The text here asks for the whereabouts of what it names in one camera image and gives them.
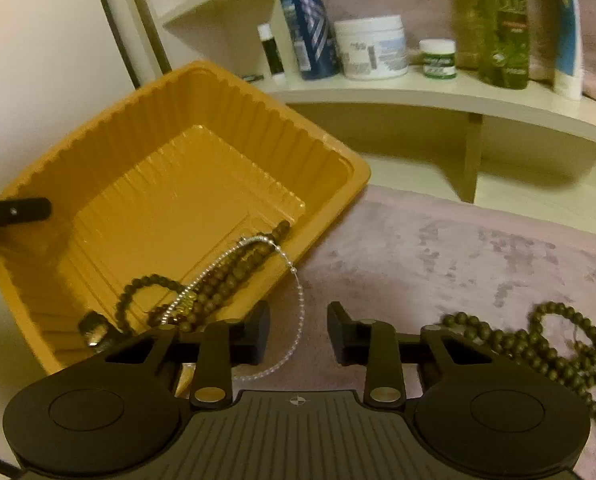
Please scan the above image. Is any blue and white tube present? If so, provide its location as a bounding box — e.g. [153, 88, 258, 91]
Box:
[552, 0, 586, 100]

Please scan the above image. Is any cream wooden shelf unit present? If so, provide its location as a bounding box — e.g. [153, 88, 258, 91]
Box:
[120, 0, 596, 206]

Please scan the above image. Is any pink fleece blanket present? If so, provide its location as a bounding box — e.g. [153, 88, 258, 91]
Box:
[228, 185, 596, 480]

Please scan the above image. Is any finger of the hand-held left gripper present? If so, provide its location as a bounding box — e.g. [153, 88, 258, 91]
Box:
[0, 197, 52, 231]

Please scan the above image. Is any green oil spray bottle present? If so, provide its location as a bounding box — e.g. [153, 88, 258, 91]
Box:
[479, 0, 531, 90]

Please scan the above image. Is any white pearl necklace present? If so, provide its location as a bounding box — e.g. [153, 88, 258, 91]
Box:
[160, 235, 306, 381]

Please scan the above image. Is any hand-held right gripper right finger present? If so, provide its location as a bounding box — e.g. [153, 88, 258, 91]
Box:
[327, 301, 498, 411]

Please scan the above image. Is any blue spray bottle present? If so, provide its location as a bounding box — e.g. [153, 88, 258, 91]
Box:
[278, 0, 343, 81]

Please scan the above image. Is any black watch with gold case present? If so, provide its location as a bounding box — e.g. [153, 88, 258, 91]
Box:
[78, 311, 115, 350]

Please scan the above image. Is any yellow plastic tray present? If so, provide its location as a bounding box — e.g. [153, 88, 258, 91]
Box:
[0, 60, 372, 376]

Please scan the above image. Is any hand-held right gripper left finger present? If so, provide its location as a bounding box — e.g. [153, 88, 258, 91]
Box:
[95, 301, 271, 411]

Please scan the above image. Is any brown wooden bead necklace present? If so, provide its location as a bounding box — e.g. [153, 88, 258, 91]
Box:
[115, 220, 291, 336]

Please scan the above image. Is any green bead necklace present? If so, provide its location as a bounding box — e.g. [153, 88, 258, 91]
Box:
[440, 301, 596, 416]

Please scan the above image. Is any large white cream jar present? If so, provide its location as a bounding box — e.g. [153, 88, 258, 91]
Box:
[334, 15, 409, 80]

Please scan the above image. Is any small green label jar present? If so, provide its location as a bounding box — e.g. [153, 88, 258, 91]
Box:
[419, 39, 458, 80]

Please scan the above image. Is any white and black lip balm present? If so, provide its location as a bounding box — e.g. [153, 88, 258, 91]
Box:
[258, 23, 285, 76]

